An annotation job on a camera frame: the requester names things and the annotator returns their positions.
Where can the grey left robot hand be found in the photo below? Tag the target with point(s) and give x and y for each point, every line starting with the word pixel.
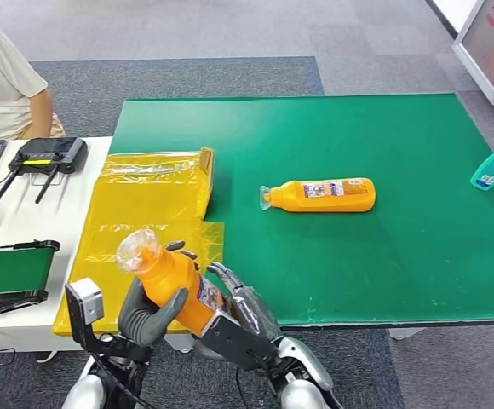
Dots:
pixel 140 322

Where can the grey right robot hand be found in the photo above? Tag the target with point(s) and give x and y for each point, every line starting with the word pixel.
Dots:
pixel 255 310

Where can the orange bottle with clear cap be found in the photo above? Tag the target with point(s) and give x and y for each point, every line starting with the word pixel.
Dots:
pixel 174 282
pixel 323 196

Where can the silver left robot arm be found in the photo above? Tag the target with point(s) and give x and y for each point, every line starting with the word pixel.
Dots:
pixel 102 384

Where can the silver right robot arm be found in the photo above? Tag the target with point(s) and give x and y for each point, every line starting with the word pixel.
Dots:
pixel 304 378

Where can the person's forearm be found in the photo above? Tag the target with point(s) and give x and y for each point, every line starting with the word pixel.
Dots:
pixel 42 115

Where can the yellow plastic wrapped box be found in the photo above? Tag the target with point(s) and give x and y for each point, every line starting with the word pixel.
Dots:
pixel 144 197

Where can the white side table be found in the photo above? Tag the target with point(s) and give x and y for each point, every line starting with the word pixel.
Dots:
pixel 29 217

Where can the small green conveyor belt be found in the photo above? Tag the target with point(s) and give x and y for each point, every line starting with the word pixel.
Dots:
pixel 8 270

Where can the black remote controller with antennas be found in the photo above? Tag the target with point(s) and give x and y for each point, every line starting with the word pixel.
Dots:
pixel 48 153

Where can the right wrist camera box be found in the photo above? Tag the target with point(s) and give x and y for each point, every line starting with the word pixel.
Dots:
pixel 239 341

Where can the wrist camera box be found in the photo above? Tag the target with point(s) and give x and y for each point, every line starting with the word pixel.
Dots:
pixel 239 341
pixel 85 307

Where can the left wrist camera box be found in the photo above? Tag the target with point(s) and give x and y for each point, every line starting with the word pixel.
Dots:
pixel 85 307

